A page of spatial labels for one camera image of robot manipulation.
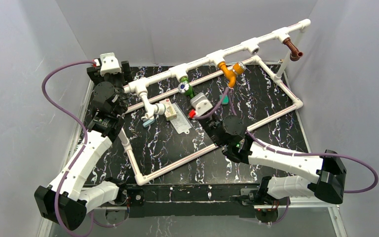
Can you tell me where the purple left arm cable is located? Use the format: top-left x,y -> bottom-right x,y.
41,61 -> 97,237

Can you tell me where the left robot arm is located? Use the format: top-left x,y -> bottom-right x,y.
34,59 -> 132,236

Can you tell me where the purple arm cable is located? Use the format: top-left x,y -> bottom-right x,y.
41,61 -> 97,237
194,86 -> 379,194

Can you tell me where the brown water faucet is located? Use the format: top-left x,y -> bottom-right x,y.
282,37 -> 303,62

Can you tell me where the orange water faucet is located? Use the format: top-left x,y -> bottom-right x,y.
217,61 -> 246,88

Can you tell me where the light blue faucet handle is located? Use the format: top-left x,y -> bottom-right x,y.
143,118 -> 155,128

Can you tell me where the green water faucet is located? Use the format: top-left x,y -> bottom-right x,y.
178,76 -> 195,99

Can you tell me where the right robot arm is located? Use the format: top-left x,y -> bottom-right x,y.
199,115 -> 347,204

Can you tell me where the white water faucet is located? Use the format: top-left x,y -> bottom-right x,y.
138,92 -> 166,120

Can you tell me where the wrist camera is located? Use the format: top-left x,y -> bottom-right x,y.
93,52 -> 122,77
188,92 -> 213,119

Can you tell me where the white PVC pipe frame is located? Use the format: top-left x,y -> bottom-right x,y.
117,18 -> 311,186

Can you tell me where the teal plastic cap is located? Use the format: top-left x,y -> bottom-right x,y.
219,95 -> 229,105

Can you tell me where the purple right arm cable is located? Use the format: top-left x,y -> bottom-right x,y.
194,86 -> 379,194

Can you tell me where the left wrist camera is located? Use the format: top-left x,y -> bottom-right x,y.
93,52 -> 122,77

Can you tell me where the aluminium table frame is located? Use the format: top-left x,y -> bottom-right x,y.
36,65 -> 349,237

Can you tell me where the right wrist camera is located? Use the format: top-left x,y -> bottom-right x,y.
188,92 -> 213,119

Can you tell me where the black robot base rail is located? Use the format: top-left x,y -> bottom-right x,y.
106,184 -> 279,226

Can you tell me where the small cardboard box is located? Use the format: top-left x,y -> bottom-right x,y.
160,99 -> 177,121

